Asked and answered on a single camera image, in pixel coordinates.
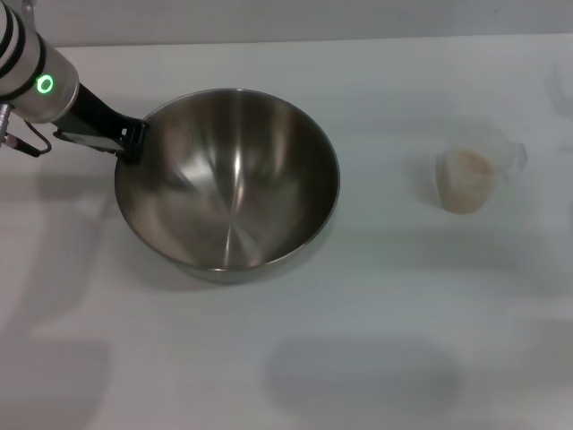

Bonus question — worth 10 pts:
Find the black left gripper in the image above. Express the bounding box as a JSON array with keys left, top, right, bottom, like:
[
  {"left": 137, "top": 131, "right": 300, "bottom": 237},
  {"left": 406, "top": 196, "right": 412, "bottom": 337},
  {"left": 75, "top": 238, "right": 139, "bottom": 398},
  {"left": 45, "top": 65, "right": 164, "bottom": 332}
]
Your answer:
[{"left": 52, "top": 82, "right": 150, "bottom": 163}]

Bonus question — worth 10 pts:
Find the stainless steel mixing bowl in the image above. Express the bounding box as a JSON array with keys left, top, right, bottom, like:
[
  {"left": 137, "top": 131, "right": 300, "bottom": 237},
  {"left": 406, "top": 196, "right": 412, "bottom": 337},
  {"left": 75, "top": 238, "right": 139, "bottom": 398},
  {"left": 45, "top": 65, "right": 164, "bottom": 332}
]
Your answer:
[{"left": 114, "top": 87, "right": 341, "bottom": 284}]

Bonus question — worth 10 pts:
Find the white rice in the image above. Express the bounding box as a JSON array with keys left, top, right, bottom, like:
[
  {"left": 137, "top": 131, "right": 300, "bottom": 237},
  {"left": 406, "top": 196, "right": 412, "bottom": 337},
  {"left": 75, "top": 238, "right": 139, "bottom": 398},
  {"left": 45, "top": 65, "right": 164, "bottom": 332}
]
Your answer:
[{"left": 440, "top": 147, "right": 496, "bottom": 214}]

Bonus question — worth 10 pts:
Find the clear plastic measuring cup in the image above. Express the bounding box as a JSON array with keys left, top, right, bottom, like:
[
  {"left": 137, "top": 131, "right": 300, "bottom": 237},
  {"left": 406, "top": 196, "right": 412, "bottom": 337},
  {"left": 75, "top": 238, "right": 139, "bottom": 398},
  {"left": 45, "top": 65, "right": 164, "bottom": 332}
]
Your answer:
[{"left": 436, "top": 120, "right": 528, "bottom": 215}]

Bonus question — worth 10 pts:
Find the left wrist cable with connector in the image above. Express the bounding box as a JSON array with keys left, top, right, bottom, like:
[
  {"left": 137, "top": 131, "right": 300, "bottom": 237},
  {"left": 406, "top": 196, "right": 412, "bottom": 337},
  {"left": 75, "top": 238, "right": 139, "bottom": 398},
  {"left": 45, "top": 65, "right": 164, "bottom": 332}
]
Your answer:
[{"left": 0, "top": 105, "right": 51, "bottom": 157}]

